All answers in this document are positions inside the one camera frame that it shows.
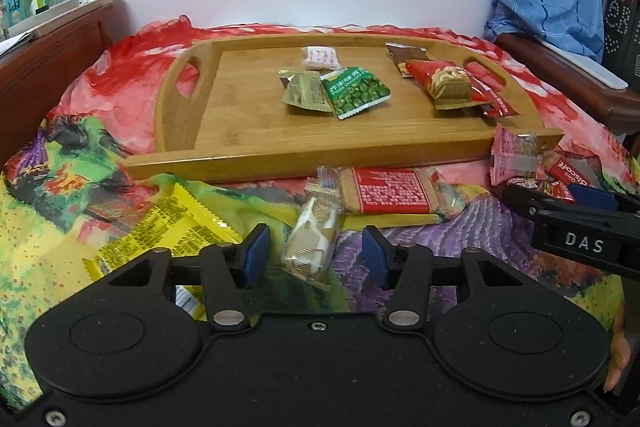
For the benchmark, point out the wooden serving tray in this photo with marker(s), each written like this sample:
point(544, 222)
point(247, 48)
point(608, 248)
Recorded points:
point(250, 127)

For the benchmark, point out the gold foil packet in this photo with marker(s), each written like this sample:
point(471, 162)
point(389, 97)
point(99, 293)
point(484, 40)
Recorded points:
point(305, 92)

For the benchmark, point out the colourful printed blanket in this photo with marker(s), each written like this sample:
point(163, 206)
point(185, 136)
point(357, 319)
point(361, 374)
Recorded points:
point(100, 107)

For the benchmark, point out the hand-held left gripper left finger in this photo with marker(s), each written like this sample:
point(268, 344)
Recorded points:
point(255, 254)

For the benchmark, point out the yellow snack packet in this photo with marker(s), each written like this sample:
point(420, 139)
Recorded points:
point(160, 227)

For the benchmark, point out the dark wooden headboard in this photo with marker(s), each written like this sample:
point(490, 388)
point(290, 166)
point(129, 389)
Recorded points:
point(50, 72)

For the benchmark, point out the green pea packet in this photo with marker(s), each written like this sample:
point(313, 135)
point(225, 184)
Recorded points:
point(355, 92)

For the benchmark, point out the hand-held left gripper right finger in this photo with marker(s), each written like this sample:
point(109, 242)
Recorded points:
point(375, 257)

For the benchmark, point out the brown sachet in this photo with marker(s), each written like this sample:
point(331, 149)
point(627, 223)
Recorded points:
point(407, 57)

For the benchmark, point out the person's right hand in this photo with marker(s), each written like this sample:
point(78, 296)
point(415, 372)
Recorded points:
point(620, 347)

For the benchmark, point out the small dark red packet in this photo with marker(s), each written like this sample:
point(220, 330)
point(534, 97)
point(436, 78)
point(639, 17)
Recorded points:
point(555, 191)

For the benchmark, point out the red label biscuit packet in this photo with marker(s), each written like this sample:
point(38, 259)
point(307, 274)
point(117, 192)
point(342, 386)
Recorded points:
point(395, 192)

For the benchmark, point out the long dark red barcode packet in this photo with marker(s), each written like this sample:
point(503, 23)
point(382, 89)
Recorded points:
point(497, 99)

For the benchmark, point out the clear white candy packet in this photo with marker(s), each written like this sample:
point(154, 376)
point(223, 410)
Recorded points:
point(312, 237)

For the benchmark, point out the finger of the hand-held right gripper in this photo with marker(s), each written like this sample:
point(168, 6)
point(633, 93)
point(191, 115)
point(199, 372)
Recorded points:
point(592, 198)
point(530, 202)

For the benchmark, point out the stack of white papers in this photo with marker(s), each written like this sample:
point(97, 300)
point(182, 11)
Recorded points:
point(15, 43)

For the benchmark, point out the red and gold nut packet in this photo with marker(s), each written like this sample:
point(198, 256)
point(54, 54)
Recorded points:
point(445, 84)

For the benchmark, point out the white candy packet red print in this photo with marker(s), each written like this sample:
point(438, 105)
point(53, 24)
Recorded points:
point(320, 57)

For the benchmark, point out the white plastic tray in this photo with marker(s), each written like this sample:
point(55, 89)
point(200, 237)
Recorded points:
point(60, 9)

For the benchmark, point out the white flat panel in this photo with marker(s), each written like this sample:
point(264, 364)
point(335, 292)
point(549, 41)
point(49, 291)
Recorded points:
point(612, 74)

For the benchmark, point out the red caramel biscuit packet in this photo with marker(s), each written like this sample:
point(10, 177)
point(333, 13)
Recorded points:
point(565, 169)

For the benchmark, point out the pink mosaic snack packet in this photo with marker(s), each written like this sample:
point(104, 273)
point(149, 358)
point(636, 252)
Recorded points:
point(512, 152)

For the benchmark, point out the dark wooden side furniture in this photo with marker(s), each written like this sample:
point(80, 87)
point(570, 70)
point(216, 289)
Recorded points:
point(575, 92)

